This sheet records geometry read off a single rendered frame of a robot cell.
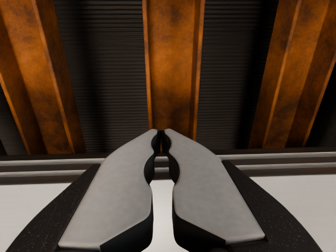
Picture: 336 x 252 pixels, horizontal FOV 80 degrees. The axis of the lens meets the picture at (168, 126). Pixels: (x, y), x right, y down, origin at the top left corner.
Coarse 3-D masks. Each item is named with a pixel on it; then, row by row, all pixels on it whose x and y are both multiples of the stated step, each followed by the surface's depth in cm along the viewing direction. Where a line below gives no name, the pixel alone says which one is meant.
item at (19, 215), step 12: (0, 192) 22; (12, 192) 22; (0, 204) 23; (12, 204) 23; (24, 204) 23; (0, 216) 24; (12, 216) 24; (24, 216) 24; (0, 228) 25; (12, 228) 25; (0, 240) 26; (12, 240) 26
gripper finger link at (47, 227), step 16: (80, 176) 9; (64, 192) 8; (80, 192) 8; (48, 208) 7; (64, 208) 7; (32, 224) 7; (48, 224) 7; (64, 224) 7; (16, 240) 6; (32, 240) 6; (48, 240) 6
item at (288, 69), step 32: (288, 0) 28; (320, 0) 30; (288, 32) 28; (320, 32) 32; (288, 64) 34; (320, 64) 32; (288, 96) 37; (320, 96) 32; (256, 128) 38; (288, 128) 40
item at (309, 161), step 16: (0, 160) 23; (16, 160) 23; (32, 160) 23; (48, 160) 23; (64, 160) 23; (80, 160) 24; (96, 160) 24; (160, 160) 24; (240, 160) 24; (256, 160) 24; (272, 160) 24; (288, 160) 24; (304, 160) 24; (320, 160) 24; (0, 176) 23; (16, 176) 23; (32, 176) 23; (48, 176) 23; (64, 176) 23; (160, 176) 23
